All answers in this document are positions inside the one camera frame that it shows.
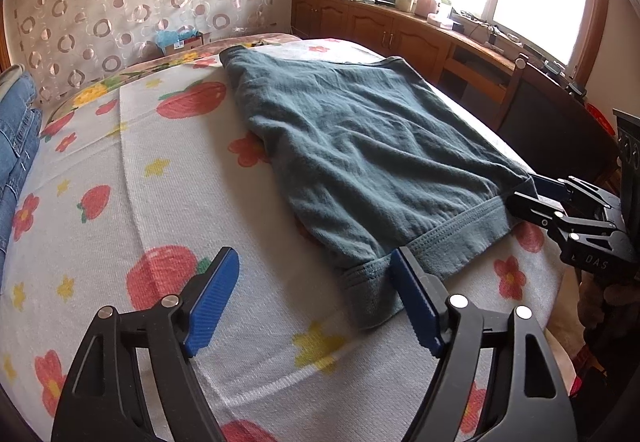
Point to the dark wooden chair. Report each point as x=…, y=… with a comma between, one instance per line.
x=550, y=122

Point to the folded blue jeans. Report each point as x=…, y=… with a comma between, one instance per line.
x=17, y=157

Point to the white tissue box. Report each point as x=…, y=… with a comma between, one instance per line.
x=441, y=21

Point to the green capped bottle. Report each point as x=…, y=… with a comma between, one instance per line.
x=446, y=6

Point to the person's right hand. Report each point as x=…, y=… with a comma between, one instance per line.
x=622, y=294

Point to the printed cardboard box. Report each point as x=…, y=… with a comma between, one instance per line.
x=187, y=43

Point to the floral blanket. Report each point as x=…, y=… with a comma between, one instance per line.
x=90, y=94

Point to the strawberry print bed sheet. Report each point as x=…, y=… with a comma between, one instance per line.
x=200, y=202

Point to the pink bottle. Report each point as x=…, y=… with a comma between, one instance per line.
x=424, y=2

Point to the blue plastic bag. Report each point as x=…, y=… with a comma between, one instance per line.
x=167, y=38

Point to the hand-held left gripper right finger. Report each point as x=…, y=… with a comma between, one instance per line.
x=417, y=302

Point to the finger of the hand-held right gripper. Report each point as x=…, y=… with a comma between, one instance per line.
x=547, y=186
x=535, y=208

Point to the long wooden cabinet counter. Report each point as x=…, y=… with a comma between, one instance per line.
x=370, y=24

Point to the teal green shirt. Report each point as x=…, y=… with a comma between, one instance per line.
x=360, y=147

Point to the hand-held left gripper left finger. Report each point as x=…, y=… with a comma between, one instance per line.
x=210, y=302

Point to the folded grey pants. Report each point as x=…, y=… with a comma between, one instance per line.
x=10, y=79

